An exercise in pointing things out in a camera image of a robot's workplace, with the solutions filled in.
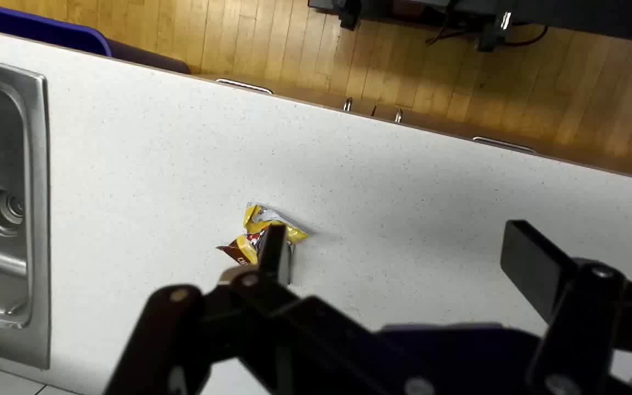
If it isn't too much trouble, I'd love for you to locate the yellow snack packet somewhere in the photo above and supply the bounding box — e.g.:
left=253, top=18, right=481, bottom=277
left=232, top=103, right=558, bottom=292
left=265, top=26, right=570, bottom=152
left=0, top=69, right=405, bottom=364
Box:
left=221, top=204, right=310, bottom=266

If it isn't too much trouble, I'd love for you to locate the black equipment stand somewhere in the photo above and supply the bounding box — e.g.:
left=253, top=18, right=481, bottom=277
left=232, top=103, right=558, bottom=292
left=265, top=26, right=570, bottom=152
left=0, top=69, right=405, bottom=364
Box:
left=305, top=0, right=632, bottom=50

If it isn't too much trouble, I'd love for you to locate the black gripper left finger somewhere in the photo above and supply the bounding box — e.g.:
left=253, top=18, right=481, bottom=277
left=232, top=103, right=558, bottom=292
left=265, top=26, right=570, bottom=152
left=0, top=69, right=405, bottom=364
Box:
left=103, top=227, right=375, bottom=395

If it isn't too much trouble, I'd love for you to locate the stainless steel sink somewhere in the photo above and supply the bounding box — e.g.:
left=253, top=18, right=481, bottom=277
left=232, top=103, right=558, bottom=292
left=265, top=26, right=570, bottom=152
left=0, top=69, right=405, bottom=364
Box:
left=0, top=62, right=51, bottom=368

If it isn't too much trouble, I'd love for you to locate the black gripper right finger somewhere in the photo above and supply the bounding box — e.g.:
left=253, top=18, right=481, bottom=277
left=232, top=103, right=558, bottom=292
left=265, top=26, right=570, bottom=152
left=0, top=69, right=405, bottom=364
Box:
left=500, top=220, right=632, bottom=395

